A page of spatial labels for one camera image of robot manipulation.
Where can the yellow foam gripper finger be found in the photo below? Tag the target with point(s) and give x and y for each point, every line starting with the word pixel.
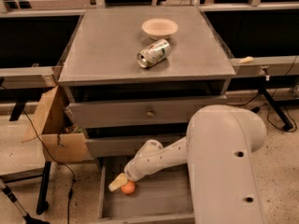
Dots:
pixel 118 182

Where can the orange fruit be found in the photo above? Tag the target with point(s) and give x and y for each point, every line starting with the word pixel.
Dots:
pixel 128 188

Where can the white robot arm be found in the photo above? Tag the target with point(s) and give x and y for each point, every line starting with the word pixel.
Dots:
pixel 217 150

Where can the grey middle drawer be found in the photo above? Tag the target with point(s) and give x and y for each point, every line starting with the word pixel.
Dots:
pixel 125 145

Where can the grey open bottom drawer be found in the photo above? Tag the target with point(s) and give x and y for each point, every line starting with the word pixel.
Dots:
pixel 162 198

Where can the grey top drawer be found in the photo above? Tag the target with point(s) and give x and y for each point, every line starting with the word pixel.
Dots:
pixel 105 114

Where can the grey drawer cabinet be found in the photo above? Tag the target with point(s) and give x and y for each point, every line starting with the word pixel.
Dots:
pixel 102 65

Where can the brown cardboard box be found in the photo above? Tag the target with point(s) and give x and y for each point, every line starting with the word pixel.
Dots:
pixel 48 124

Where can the black table leg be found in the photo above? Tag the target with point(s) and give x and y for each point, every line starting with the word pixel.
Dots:
pixel 287 126
pixel 42 204

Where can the tripod leg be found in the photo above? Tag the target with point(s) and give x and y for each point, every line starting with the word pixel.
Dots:
pixel 8 192

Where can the crushed soda can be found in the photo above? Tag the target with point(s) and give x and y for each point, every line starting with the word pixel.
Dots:
pixel 154 53

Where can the white paper bowl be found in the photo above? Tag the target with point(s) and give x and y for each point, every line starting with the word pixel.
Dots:
pixel 159 28

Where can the black right table leg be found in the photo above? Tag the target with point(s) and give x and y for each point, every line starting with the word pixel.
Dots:
pixel 287 126

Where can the small tan foam piece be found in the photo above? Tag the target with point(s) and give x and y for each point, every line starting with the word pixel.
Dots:
pixel 246 60

